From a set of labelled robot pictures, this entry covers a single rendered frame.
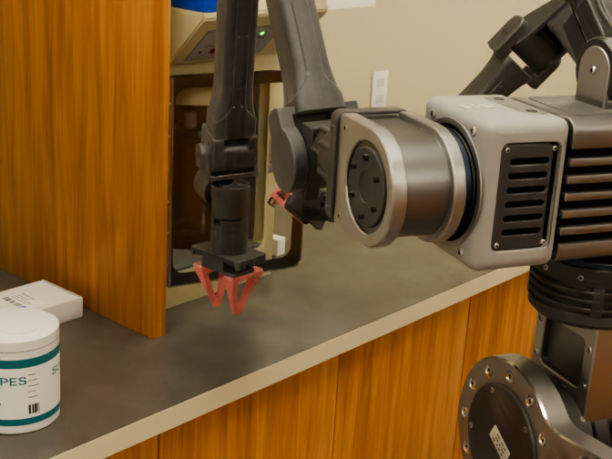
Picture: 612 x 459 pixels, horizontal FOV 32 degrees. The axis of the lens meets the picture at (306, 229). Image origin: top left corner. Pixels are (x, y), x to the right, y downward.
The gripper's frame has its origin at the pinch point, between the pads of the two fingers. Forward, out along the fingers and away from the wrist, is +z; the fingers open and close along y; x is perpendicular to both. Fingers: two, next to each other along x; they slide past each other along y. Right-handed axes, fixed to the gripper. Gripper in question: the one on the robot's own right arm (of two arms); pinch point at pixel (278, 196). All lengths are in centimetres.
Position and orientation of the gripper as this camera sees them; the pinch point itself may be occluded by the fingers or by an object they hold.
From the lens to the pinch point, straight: 203.7
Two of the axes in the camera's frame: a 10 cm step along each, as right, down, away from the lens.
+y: -5.6, -4.7, -6.8
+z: -7.1, -1.5, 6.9
